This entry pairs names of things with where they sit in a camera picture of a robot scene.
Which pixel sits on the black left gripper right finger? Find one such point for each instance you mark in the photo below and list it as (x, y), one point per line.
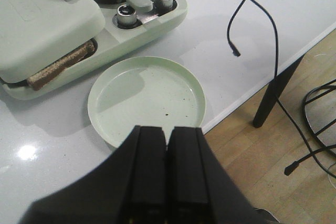
(198, 188)

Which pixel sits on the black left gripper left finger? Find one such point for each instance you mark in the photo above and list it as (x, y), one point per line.
(128, 187)

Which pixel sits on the mint green sandwich maker lid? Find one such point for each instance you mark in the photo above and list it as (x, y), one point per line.
(36, 33)

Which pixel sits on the mint green breakfast maker base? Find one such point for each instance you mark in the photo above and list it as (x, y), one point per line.
(111, 43)

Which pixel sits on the mint green round plate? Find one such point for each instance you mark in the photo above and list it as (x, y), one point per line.
(145, 91)

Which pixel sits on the black table leg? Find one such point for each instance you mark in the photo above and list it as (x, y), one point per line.
(275, 88)

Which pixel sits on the left silver control knob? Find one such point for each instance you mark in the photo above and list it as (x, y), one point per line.
(126, 15)

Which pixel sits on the silver control knob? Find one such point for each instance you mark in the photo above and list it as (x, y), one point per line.
(164, 5)
(126, 15)

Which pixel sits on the right silver control knob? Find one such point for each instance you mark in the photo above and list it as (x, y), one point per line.
(164, 5)

